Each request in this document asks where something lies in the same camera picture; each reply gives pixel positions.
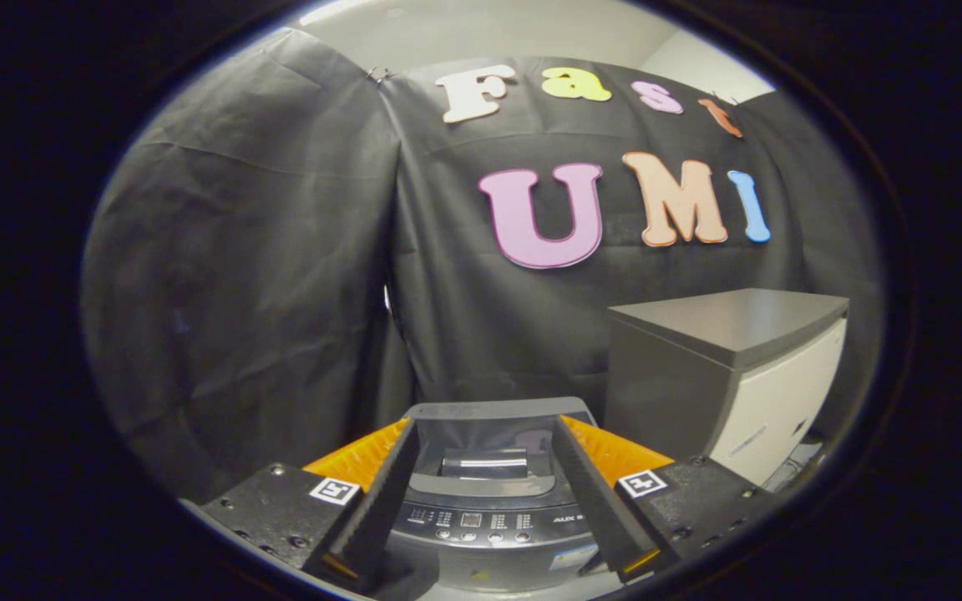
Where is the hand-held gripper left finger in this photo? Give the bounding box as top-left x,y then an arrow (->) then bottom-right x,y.
197,417 -> 422,593

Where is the beige cabinet with dark top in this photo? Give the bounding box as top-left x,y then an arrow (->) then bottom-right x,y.
605,288 -> 851,487

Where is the grey washing machine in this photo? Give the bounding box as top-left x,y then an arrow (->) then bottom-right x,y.
381,397 -> 615,595

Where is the black backdrop cloth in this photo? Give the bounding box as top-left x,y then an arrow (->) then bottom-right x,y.
80,29 -> 883,506

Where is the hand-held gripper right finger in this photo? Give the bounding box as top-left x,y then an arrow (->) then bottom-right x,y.
551,415 -> 782,583

